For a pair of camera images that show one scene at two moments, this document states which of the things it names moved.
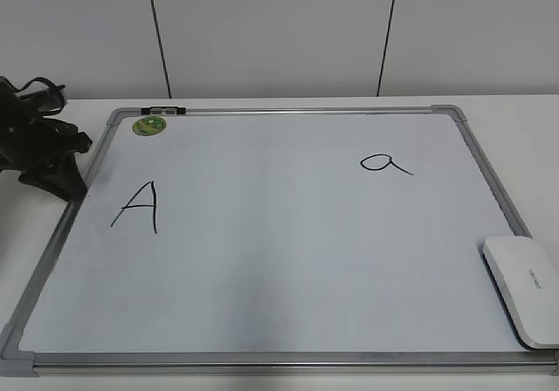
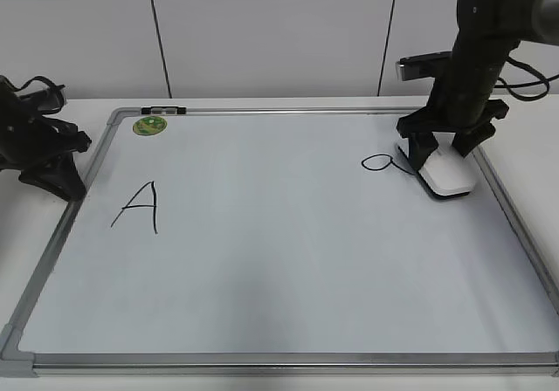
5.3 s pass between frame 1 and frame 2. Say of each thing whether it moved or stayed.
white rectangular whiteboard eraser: moved
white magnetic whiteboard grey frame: stayed
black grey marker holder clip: stayed
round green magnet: stayed
